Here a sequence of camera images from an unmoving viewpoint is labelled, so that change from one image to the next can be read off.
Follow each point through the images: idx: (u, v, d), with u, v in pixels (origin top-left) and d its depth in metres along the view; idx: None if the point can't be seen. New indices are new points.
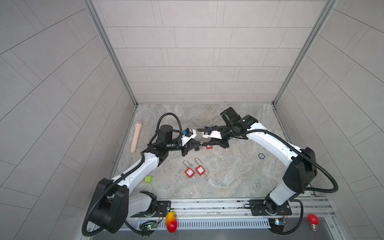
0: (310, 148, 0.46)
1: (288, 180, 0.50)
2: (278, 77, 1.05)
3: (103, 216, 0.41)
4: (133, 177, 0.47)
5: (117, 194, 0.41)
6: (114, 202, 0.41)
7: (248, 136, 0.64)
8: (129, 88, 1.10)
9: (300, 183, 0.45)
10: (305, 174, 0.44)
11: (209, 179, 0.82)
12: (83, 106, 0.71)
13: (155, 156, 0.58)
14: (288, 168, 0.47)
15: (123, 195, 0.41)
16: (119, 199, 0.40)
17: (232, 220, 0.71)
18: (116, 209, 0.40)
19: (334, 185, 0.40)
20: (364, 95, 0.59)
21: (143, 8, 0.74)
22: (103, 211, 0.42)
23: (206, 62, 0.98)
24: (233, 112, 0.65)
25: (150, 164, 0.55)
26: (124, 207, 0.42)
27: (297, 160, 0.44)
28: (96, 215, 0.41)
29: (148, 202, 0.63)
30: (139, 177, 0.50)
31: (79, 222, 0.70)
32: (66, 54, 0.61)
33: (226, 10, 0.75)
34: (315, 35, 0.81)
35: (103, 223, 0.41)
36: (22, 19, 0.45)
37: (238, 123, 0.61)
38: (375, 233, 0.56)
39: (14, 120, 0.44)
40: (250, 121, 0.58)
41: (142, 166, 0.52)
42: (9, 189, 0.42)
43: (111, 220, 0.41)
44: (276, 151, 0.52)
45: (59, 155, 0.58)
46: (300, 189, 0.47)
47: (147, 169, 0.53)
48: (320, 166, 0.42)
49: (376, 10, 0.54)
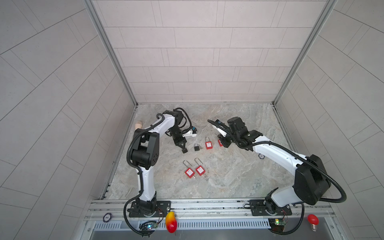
0: (316, 156, 0.46)
1: (299, 191, 0.48)
2: (278, 77, 1.05)
3: (142, 155, 0.54)
4: (159, 129, 0.58)
5: (151, 137, 0.53)
6: (150, 143, 0.53)
7: (254, 148, 0.61)
8: (129, 88, 1.10)
9: (310, 192, 0.44)
10: (313, 183, 0.43)
11: (209, 179, 0.82)
12: (84, 106, 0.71)
13: (172, 115, 0.69)
14: (296, 177, 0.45)
15: (155, 138, 0.53)
16: (153, 141, 0.53)
17: (232, 220, 0.70)
18: (152, 148, 0.53)
19: (342, 194, 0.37)
20: (364, 96, 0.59)
21: (143, 8, 0.74)
22: (141, 151, 0.54)
23: (206, 62, 0.98)
24: (241, 123, 0.66)
25: (169, 121, 0.67)
26: (157, 149, 0.55)
27: (303, 166, 0.44)
28: (137, 153, 0.54)
29: (152, 194, 0.65)
30: (163, 130, 0.61)
31: (79, 222, 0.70)
32: (66, 54, 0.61)
33: (226, 10, 0.75)
34: (315, 35, 0.82)
35: (142, 159, 0.53)
36: (23, 19, 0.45)
37: (244, 136, 0.64)
38: (375, 234, 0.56)
39: (14, 120, 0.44)
40: (255, 135, 0.61)
41: (164, 122, 0.63)
42: (9, 189, 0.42)
43: (148, 157, 0.53)
44: (282, 161, 0.52)
45: (59, 155, 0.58)
46: (312, 199, 0.44)
47: (167, 125, 0.65)
48: (329, 175, 0.45)
49: (375, 10, 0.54)
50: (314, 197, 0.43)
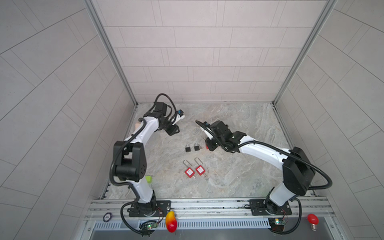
0: (298, 147, 0.48)
1: (289, 184, 0.49)
2: (278, 77, 1.05)
3: (128, 169, 0.48)
4: (143, 135, 0.53)
5: (135, 148, 0.47)
6: (135, 155, 0.47)
7: (241, 150, 0.62)
8: (129, 88, 1.10)
9: (300, 185, 0.45)
10: (301, 175, 0.44)
11: (209, 179, 0.82)
12: (84, 105, 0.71)
13: (153, 118, 0.63)
14: (284, 172, 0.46)
15: (140, 148, 0.47)
16: (138, 151, 0.47)
17: (232, 220, 0.71)
18: (138, 159, 0.47)
19: (329, 180, 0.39)
20: (364, 96, 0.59)
21: (143, 8, 0.74)
22: (126, 166, 0.49)
23: (206, 62, 0.98)
24: (224, 126, 0.66)
25: (152, 124, 0.60)
26: (143, 158, 0.50)
27: (289, 160, 0.45)
28: (122, 168, 0.48)
29: (150, 197, 0.64)
30: (146, 136, 0.55)
31: (79, 222, 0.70)
32: (66, 54, 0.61)
33: (226, 9, 0.75)
34: (315, 35, 0.81)
35: (129, 174, 0.48)
36: (22, 19, 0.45)
37: (229, 139, 0.63)
38: (375, 233, 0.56)
39: (14, 120, 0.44)
40: (239, 136, 0.62)
41: (146, 127, 0.57)
42: (9, 189, 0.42)
43: (136, 171, 0.48)
44: (268, 158, 0.53)
45: (59, 155, 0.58)
46: (301, 191, 0.46)
47: (150, 129, 0.58)
48: (313, 164, 0.48)
49: (376, 10, 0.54)
50: (304, 188, 0.45)
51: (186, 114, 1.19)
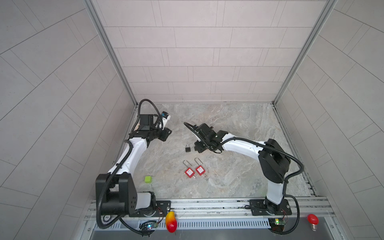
0: (272, 139, 0.52)
1: (267, 174, 0.53)
2: (278, 77, 1.05)
3: (116, 205, 0.42)
4: (129, 163, 0.48)
5: (122, 181, 0.41)
6: (122, 189, 0.41)
7: (224, 146, 0.65)
8: (129, 88, 1.10)
9: (275, 172, 0.49)
10: (275, 163, 0.48)
11: (209, 179, 0.82)
12: (84, 106, 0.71)
13: (141, 138, 0.58)
14: (261, 163, 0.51)
15: (128, 180, 0.42)
16: (126, 184, 0.41)
17: (232, 220, 0.71)
18: (127, 192, 0.41)
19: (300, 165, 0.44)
20: (364, 96, 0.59)
21: (143, 8, 0.74)
22: (113, 201, 0.43)
23: (206, 62, 0.98)
24: (207, 127, 0.70)
25: (140, 146, 0.55)
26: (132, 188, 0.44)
27: (264, 152, 0.49)
28: (108, 205, 0.42)
29: (149, 199, 0.64)
30: (134, 162, 0.50)
31: (79, 222, 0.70)
32: (66, 54, 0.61)
33: (226, 9, 0.75)
34: (315, 35, 0.82)
35: (118, 210, 0.42)
36: (22, 19, 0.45)
37: (213, 139, 0.68)
38: (375, 233, 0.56)
39: (14, 120, 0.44)
40: (222, 135, 0.65)
41: (133, 151, 0.52)
42: (9, 189, 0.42)
43: (125, 205, 0.42)
44: (248, 152, 0.57)
45: (59, 155, 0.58)
46: (278, 178, 0.50)
47: (138, 152, 0.54)
48: (285, 152, 0.51)
49: (375, 10, 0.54)
50: (279, 175, 0.49)
51: (186, 114, 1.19)
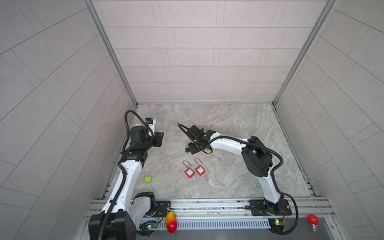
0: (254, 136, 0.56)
1: (251, 168, 0.57)
2: (278, 77, 1.05)
3: None
4: (124, 196, 0.44)
5: (118, 220, 0.38)
6: (120, 228, 0.38)
7: (212, 144, 0.69)
8: (129, 88, 1.10)
9: (257, 166, 0.53)
10: (257, 158, 0.52)
11: (209, 179, 0.82)
12: (84, 106, 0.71)
13: (136, 162, 0.54)
14: (245, 158, 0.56)
15: (124, 219, 0.39)
16: (123, 224, 0.38)
17: (231, 220, 0.70)
18: (124, 232, 0.38)
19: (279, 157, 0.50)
20: (364, 96, 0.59)
21: (143, 8, 0.74)
22: None
23: (206, 62, 0.98)
24: (196, 128, 0.75)
25: (135, 171, 0.51)
26: (130, 224, 0.41)
27: (246, 148, 0.53)
28: None
29: (149, 202, 0.63)
30: (130, 192, 0.47)
31: (79, 222, 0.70)
32: (66, 54, 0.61)
33: (226, 10, 0.75)
34: (315, 35, 0.82)
35: None
36: (22, 19, 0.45)
37: (202, 138, 0.71)
38: (375, 234, 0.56)
39: (14, 120, 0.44)
40: (210, 133, 0.70)
41: (127, 179, 0.48)
42: (9, 189, 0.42)
43: None
44: (233, 148, 0.61)
45: (59, 155, 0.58)
46: (260, 171, 0.54)
47: (133, 179, 0.50)
48: (266, 147, 0.56)
49: (375, 10, 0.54)
50: (261, 168, 0.52)
51: (186, 115, 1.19)
